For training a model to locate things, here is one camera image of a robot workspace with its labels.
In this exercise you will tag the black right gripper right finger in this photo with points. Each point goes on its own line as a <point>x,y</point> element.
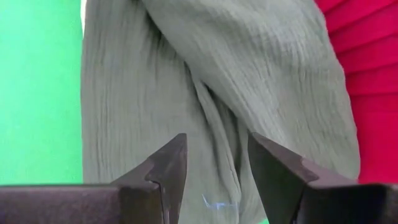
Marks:
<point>326,203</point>

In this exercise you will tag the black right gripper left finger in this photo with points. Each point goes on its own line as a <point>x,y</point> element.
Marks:
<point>93,205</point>

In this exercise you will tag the dark green garment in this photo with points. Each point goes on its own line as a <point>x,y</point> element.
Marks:
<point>202,77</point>

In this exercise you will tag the red plastic laundry bin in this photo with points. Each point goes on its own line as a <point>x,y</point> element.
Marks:
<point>370,93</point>

